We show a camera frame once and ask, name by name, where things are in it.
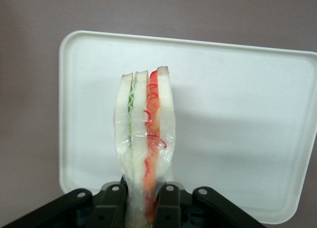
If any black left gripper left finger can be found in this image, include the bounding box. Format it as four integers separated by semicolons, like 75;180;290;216
0;181;129;228

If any triangle sandwich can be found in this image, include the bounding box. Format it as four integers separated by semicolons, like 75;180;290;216
112;65;177;228

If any cream plastic tray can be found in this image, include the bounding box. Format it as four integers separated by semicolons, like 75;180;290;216
58;30;317;225

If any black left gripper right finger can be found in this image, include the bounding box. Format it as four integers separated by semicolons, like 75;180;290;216
155;181;268;228

